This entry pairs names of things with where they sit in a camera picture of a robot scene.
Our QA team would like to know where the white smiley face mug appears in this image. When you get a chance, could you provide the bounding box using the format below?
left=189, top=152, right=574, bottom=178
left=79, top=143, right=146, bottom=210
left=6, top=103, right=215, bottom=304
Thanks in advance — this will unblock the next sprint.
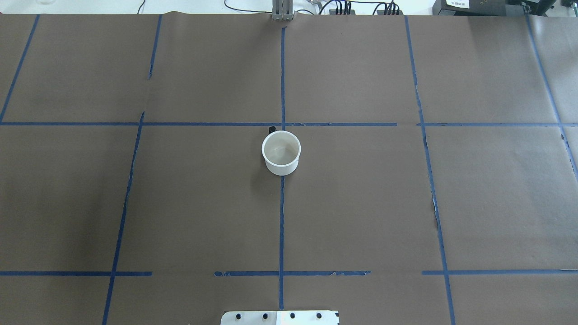
left=261, top=126, right=302, bottom=176

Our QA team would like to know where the brown paper table cover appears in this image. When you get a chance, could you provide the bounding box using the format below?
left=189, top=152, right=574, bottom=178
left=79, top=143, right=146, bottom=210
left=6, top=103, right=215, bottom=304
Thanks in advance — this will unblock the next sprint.
left=1, top=12, right=577, bottom=325

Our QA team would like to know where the black box with label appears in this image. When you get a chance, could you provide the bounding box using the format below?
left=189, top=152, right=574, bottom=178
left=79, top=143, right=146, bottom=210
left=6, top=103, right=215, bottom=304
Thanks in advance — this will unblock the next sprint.
left=432, top=0, right=507, bottom=16

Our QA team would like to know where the silver aluminium camera post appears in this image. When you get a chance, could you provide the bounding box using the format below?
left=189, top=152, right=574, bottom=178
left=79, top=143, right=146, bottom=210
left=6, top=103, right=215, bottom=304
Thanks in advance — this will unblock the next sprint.
left=272, top=0, right=295, bottom=21

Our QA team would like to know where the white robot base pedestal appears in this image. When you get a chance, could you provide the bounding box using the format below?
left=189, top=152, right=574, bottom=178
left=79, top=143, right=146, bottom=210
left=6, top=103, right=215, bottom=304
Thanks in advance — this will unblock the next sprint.
left=220, top=310, right=340, bottom=325

